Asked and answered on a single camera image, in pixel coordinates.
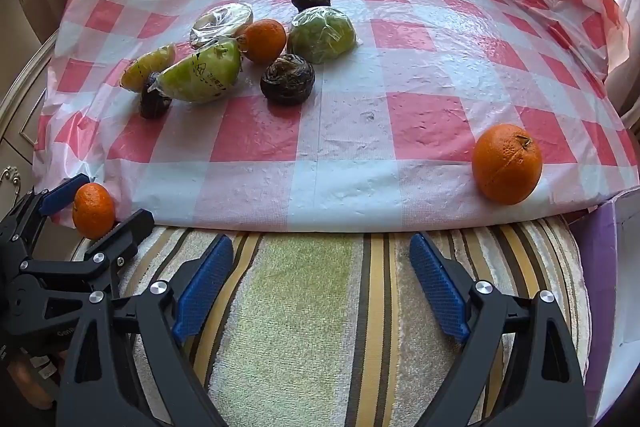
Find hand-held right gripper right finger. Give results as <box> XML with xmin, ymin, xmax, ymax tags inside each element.
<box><xmin>409</xmin><ymin>232</ymin><xmax>588</xmax><ymax>427</ymax></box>

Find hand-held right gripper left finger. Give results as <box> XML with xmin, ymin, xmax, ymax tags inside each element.
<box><xmin>56</xmin><ymin>234</ymin><xmax>235</xmax><ymax>427</ymax></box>

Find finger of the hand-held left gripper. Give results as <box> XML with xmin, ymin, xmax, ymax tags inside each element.
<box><xmin>0</xmin><ymin>173</ymin><xmax>92</xmax><ymax>258</ymax></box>
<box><xmin>17</xmin><ymin>208</ymin><xmax>156</xmax><ymax>303</ymax></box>

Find orange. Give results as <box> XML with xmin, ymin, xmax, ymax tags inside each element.
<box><xmin>472</xmin><ymin>123</ymin><xmax>543</xmax><ymax>206</ymax></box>
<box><xmin>72</xmin><ymin>183</ymin><xmax>116</xmax><ymax>240</ymax></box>
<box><xmin>241</xmin><ymin>19</ymin><xmax>288</xmax><ymax>66</ymax></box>

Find yellowish onion half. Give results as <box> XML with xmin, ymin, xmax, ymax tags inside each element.
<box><xmin>120</xmin><ymin>44</ymin><xmax>177</xmax><ymax>94</ymax></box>

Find plastic-wrapped green cabbage half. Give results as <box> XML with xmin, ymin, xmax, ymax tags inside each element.
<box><xmin>286</xmin><ymin>6</ymin><xmax>358</xmax><ymax>64</ymax></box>
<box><xmin>150</xmin><ymin>36</ymin><xmax>244</xmax><ymax>104</ymax></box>

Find purple cardboard box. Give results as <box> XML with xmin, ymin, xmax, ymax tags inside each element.
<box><xmin>570</xmin><ymin>189</ymin><xmax>640</xmax><ymax>427</ymax></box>

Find pale onion half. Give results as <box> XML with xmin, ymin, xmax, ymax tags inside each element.
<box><xmin>189</xmin><ymin>2</ymin><xmax>254</xmax><ymax>48</ymax></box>

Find cream cabinet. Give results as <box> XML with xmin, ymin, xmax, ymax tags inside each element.
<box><xmin>0</xmin><ymin>29</ymin><xmax>61</xmax><ymax>218</ymax></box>

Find striped towel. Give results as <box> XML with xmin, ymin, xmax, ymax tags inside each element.
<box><xmin>70</xmin><ymin>214</ymin><xmax>593</xmax><ymax>427</ymax></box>

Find red white checkered plastic tablecloth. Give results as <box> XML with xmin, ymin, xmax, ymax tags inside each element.
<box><xmin>32</xmin><ymin>0</ymin><xmax>640</xmax><ymax>230</ymax></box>

